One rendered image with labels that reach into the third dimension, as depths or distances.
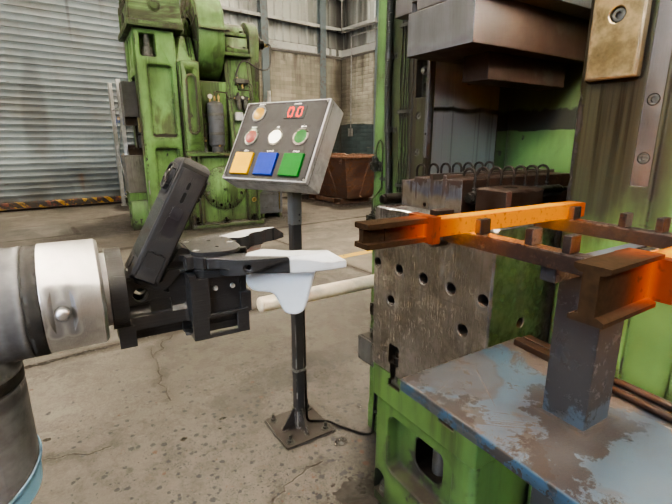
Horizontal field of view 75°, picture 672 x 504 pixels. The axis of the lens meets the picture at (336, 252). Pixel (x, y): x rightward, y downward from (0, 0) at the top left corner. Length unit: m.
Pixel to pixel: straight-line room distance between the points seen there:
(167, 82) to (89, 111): 3.14
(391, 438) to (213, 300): 1.02
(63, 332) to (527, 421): 0.56
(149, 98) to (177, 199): 5.30
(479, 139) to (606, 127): 0.52
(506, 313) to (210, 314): 0.68
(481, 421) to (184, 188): 0.48
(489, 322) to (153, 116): 5.15
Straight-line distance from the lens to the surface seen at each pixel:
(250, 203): 5.88
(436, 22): 1.10
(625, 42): 0.98
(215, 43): 5.87
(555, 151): 1.44
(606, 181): 0.99
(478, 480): 1.16
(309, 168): 1.28
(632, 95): 0.98
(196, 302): 0.41
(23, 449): 0.46
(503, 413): 0.69
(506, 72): 1.16
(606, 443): 0.69
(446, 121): 1.33
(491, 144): 1.48
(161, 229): 0.39
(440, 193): 1.05
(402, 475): 1.40
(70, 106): 8.68
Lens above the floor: 1.07
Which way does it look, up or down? 14 degrees down
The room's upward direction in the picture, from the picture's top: straight up
